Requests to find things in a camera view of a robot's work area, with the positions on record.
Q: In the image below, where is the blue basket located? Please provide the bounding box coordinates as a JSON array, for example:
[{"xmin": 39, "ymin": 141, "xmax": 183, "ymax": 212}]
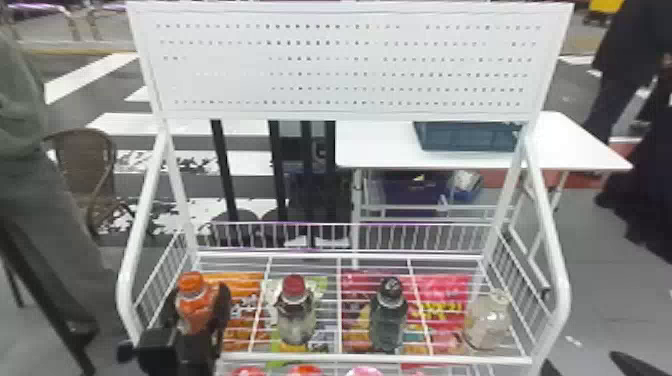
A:
[{"xmin": 412, "ymin": 121, "xmax": 524, "ymax": 154}]

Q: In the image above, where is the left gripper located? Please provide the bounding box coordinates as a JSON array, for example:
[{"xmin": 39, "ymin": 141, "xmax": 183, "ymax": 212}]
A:
[{"xmin": 136, "ymin": 282, "xmax": 234, "ymax": 376}]

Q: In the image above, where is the dark green bottle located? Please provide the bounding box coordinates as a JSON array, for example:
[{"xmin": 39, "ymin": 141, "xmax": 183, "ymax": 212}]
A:
[{"xmin": 368, "ymin": 275, "xmax": 410, "ymax": 353}]

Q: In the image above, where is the person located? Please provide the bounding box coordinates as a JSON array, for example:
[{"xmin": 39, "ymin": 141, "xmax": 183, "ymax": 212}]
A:
[
  {"xmin": 0, "ymin": 30, "xmax": 123, "ymax": 338},
  {"xmin": 579, "ymin": 0, "xmax": 672, "ymax": 146}
]

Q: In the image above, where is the pink snack packet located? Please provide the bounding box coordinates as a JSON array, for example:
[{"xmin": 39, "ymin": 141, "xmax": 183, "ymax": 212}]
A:
[{"xmin": 413, "ymin": 272, "xmax": 475, "ymax": 355}]

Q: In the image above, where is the clear bottle with red cap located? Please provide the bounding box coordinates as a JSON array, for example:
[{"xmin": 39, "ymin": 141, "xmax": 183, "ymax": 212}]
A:
[{"xmin": 273, "ymin": 273, "xmax": 318, "ymax": 347}]

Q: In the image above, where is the white wire rack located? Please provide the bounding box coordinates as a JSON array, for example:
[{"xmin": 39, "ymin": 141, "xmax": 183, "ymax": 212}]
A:
[{"xmin": 115, "ymin": 0, "xmax": 575, "ymax": 376}]

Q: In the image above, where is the purple crate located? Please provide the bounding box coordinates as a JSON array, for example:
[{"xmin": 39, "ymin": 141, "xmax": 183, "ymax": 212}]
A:
[{"xmin": 379, "ymin": 172, "xmax": 454, "ymax": 220}]

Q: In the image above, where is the orange snack packet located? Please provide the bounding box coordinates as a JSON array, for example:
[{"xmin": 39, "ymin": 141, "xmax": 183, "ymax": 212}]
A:
[{"xmin": 203, "ymin": 271, "xmax": 267, "ymax": 353}]

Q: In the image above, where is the white side table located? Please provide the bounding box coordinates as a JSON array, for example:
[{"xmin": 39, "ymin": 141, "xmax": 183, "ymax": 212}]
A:
[{"xmin": 334, "ymin": 110, "xmax": 634, "ymax": 266}]

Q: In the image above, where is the brown chair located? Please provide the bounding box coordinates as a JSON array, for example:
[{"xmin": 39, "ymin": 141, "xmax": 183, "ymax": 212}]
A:
[{"xmin": 43, "ymin": 127, "xmax": 159, "ymax": 239}]

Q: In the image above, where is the orange bottle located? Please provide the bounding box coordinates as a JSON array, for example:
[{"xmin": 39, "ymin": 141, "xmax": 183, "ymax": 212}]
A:
[{"xmin": 175, "ymin": 270, "xmax": 217, "ymax": 336}]

